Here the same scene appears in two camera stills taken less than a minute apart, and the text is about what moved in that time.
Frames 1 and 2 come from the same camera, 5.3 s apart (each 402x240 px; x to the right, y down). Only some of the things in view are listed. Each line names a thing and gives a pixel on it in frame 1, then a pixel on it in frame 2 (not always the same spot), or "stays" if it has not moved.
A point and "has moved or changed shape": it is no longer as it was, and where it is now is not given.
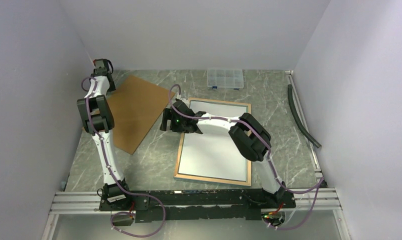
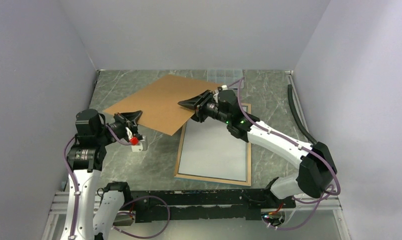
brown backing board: x=137 y=106 has moved or changed shape
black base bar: x=197 y=205 stays
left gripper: x=113 y=87 to x=129 y=127
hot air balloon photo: x=213 y=155 stays
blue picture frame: x=213 y=157 stays
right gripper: x=168 y=115 to x=193 y=103
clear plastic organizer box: x=227 y=78 stays
